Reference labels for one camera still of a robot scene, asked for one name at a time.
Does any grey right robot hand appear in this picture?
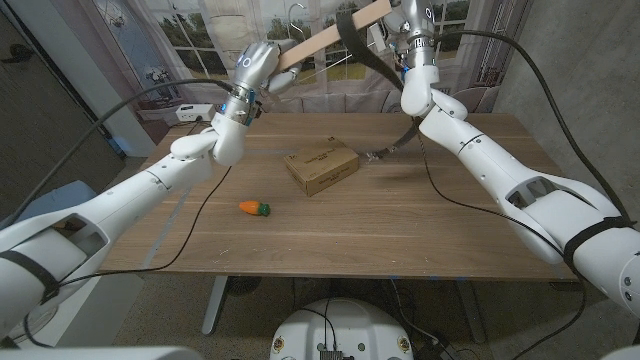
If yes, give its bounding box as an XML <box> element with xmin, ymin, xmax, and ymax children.
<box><xmin>382</xmin><ymin>0</ymin><xmax>441</xmax><ymax>71</ymax></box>

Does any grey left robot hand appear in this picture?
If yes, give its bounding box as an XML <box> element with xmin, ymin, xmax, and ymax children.
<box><xmin>219</xmin><ymin>39</ymin><xmax>304</xmax><ymax>126</ymax></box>

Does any black leather belt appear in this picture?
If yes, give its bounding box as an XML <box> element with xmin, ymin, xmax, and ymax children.
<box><xmin>335</xmin><ymin>9</ymin><xmax>424</xmax><ymax>160</ymax></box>

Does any wooden hanger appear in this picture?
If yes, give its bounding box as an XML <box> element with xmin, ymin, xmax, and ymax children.
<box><xmin>277</xmin><ymin>0</ymin><xmax>394</xmax><ymax>71</ymax></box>

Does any brown cardboard package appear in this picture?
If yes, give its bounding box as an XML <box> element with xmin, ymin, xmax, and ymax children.
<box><xmin>283</xmin><ymin>137</ymin><xmax>360</xmax><ymax>198</ymax></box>

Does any orange toy carrot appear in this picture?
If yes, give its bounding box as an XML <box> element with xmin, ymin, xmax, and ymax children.
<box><xmin>238</xmin><ymin>199</ymin><xmax>272</xmax><ymax>218</ymax></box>

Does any printed window backdrop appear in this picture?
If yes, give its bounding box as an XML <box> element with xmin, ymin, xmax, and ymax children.
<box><xmin>92</xmin><ymin>0</ymin><xmax>531</xmax><ymax>115</ymax></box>

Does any white power adapter box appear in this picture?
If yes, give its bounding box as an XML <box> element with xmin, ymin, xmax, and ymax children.
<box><xmin>175</xmin><ymin>103</ymin><xmax>216</xmax><ymax>123</ymax></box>

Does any blue chair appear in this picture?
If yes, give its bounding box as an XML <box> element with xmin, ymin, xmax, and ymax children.
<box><xmin>19</xmin><ymin>179</ymin><xmax>99</xmax><ymax>221</ymax></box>

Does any table leg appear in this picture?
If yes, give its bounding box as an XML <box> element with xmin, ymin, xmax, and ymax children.
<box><xmin>457</xmin><ymin>279</ymin><xmax>486</xmax><ymax>345</ymax></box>
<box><xmin>201</xmin><ymin>275</ymin><xmax>230</xmax><ymax>336</ymax></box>

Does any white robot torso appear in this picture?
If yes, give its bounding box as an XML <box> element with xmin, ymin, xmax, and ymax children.
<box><xmin>268</xmin><ymin>297</ymin><xmax>415</xmax><ymax>360</ymax></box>

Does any black floor box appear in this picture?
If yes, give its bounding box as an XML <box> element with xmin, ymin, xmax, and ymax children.
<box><xmin>414</xmin><ymin>339</ymin><xmax>459</xmax><ymax>360</ymax></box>

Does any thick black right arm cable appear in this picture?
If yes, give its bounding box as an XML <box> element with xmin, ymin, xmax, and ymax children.
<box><xmin>434</xmin><ymin>28</ymin><xmax>636</xmax><ymax>224</ymax></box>

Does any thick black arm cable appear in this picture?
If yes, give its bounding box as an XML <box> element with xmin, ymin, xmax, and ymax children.
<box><xmin>0</xmin><ymin>78</ymin><xmax>236</xmax><ymax>229</ymax></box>
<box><xmin>434</xmin><ymin>28</ymin><xmax>636</xmax><ymax>224</ymax></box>

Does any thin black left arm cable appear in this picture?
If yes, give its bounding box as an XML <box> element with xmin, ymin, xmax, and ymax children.
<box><xmin>22</xmin><ymin>167</ymin><xmax>234</xmax><ymax>349</ymax></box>

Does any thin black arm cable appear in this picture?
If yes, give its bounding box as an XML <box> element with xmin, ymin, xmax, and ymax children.
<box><xmin>417</xmin><ymin>132</ymin><xmax>589</xmax><ymax>360</ymax></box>
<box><xmin>22</xmin><ymin>167</ymin><xmax>234</xmax><ymax>349</ymax></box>

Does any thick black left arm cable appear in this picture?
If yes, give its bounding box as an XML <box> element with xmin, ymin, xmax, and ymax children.
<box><xmin>0</xmin><ymin>78</ymin><xmax>236</xmax><ymax>229</ymax></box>

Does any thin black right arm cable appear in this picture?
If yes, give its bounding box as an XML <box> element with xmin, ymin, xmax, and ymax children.
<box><xmin>417</xmin><ymin>132</ymin><xmax>589</xmax><ymax>360</ymax></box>

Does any white door frame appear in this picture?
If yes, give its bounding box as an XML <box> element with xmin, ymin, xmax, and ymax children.
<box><xmin>7</xmin><ymin>0</ymin><xmax>158</xmax><ymax>158</ymax></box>

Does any black door handle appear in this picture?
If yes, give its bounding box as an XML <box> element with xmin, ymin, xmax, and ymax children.
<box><xmin>0</xmin><ymin>43</ymin><xmax>35</xmax><ymax>65</ymax></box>

